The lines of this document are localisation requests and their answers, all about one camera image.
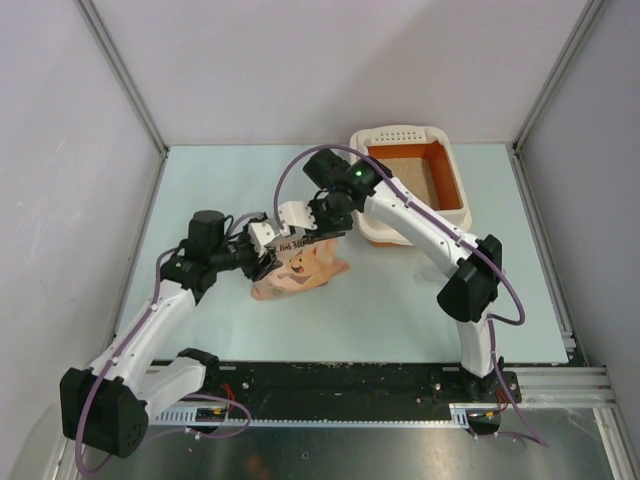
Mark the pink cat litter bag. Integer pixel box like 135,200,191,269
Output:
251,238,350,300

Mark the cream orange litter box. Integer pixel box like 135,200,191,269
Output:
349,125,472,230

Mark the black bag sealing clip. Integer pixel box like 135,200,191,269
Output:
267,228,346,251

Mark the clear plastic scoop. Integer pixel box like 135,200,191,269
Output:
421,264,448,284

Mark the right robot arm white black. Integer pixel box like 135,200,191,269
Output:
303,146,502,401

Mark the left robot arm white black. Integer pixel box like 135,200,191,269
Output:
59,210,276,458

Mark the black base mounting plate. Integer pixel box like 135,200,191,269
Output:
184,361,522,423

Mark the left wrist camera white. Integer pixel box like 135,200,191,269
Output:
246,212,280,257

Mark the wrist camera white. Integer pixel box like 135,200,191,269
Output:
246,212,280,257
275,201,317,236

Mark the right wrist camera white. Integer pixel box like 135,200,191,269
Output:
275,201,317,236

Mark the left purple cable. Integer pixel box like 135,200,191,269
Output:
73,211,269,474

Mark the white slotted cable duct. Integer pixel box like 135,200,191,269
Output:
149,403,471,427

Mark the left aluminium corner post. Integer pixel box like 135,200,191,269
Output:
74,0,169,157

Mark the aluminium corner post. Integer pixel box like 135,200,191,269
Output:
511,0,609,151
74,0,169,157

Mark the aluminium frame rail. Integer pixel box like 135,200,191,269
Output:
73,364,615,409

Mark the right aluminium corner post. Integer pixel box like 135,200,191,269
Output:
511,0,609,151

